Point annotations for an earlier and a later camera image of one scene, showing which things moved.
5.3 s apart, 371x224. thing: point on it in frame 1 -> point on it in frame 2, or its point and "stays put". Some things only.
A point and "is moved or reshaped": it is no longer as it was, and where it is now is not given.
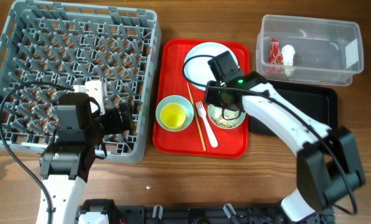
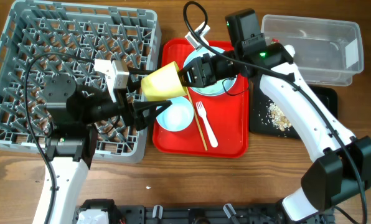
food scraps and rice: x=217 y=115 is moved or reshaped
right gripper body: x=213 y=96 -> x=215 y=68
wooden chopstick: x=197 y=117 stays put
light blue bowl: x=180 y=101 stays put
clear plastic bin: x=309 y=50 stays put
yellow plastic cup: x=172 y=116 -> x=165 y=83
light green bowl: x=216 y=115 is moved or reshaped
